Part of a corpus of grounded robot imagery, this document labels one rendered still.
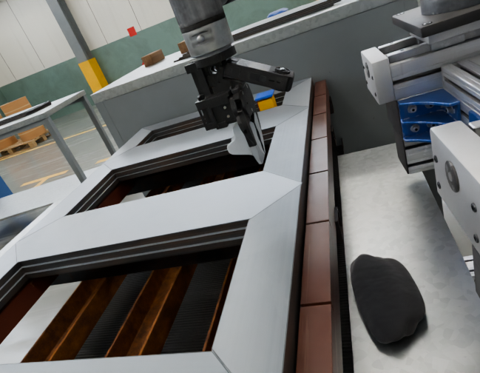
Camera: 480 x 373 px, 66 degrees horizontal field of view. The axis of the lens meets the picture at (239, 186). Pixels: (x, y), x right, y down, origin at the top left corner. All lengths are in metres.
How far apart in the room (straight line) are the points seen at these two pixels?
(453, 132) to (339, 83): 1.05
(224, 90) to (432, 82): 0.43
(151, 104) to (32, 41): 10.15
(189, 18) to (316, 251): 0.40
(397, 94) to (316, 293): 0.48
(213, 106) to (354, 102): 0.94
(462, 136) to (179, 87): 1.27
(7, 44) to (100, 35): 2.65
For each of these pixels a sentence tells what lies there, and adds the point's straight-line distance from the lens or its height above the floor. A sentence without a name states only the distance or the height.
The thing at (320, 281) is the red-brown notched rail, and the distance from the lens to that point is 0.54.
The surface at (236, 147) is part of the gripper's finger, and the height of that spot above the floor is 0.97.
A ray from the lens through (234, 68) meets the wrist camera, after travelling 0.62.
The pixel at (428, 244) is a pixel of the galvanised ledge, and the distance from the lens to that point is 0.79.
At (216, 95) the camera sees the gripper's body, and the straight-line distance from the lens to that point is 0.63.
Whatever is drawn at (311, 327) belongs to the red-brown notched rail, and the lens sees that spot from 0.49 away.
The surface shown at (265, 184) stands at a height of 0.86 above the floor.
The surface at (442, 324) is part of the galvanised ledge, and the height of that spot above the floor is 0.68.
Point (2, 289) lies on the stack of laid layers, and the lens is 0.96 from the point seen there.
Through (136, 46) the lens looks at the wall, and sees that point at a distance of 10.41.
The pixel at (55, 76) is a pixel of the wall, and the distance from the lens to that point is 11.65.
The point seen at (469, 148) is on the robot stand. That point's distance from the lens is 0.43.
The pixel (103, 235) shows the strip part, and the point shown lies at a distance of 0.86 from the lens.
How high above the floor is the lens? 1.19
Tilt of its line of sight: 25 degrees down
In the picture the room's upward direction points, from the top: 22 degrees counter-clockwise
